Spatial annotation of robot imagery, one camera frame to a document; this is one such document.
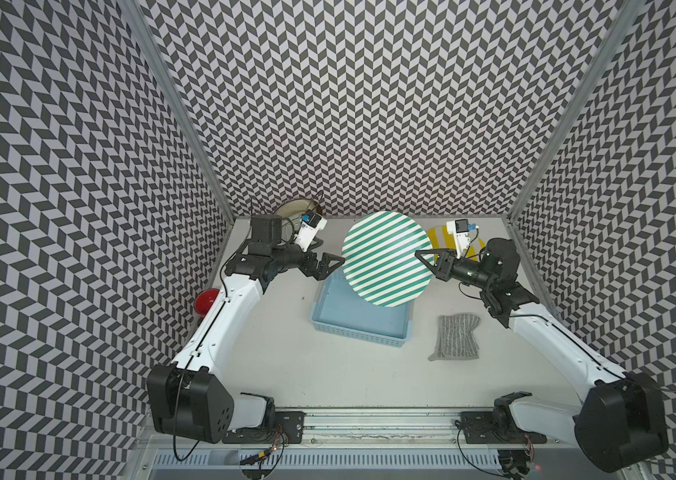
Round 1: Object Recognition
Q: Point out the yellow white striped plate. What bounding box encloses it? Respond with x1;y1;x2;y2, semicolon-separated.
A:
427;225;486;260

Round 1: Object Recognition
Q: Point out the green white striped plate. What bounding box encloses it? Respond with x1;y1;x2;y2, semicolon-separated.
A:
342;211;432;307

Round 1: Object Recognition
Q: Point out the grey fluffy cloth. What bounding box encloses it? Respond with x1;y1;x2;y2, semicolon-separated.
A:
428;313;482;361

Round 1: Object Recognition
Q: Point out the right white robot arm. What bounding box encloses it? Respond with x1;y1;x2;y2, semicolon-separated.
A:
415;238;670;473

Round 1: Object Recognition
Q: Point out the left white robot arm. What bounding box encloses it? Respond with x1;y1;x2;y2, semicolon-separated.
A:
146;210;345;443

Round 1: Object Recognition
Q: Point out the light blue plastic basket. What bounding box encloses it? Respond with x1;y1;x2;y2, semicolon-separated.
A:
311;269;413;348

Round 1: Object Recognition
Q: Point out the red plastic cup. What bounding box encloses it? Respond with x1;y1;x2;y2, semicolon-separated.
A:
193;288;220;317

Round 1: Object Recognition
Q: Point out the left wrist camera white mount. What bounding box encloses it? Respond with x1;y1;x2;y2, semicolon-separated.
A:
294;210;327;252

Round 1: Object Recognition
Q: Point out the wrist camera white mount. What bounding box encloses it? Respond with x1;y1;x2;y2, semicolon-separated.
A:
445;218;480;259
294;210;327;252

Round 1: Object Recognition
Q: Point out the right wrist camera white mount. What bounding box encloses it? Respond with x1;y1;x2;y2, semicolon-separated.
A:
445;218;480;259

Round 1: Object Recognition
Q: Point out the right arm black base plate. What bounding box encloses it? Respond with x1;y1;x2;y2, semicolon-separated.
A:
459;410;548;445

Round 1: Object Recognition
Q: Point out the aluminium front rail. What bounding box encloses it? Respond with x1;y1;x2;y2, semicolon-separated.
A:
133;407;645;451

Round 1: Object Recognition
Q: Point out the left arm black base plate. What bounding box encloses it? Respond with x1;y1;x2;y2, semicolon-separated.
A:
222;410;306;445

